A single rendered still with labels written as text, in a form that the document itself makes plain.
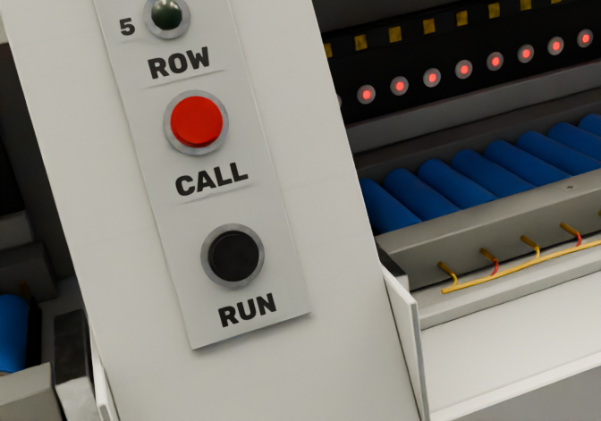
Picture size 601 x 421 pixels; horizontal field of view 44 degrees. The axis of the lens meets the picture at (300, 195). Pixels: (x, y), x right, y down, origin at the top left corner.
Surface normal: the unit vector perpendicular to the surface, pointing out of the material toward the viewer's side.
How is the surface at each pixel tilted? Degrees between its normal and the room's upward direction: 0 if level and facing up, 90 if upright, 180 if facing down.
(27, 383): 21
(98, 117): 90
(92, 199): 90
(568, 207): 111
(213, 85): 90
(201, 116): 90
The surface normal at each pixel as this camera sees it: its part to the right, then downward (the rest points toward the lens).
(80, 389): 0.30, 0.35
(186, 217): 0.22, 0.00
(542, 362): -0.16, -0.90
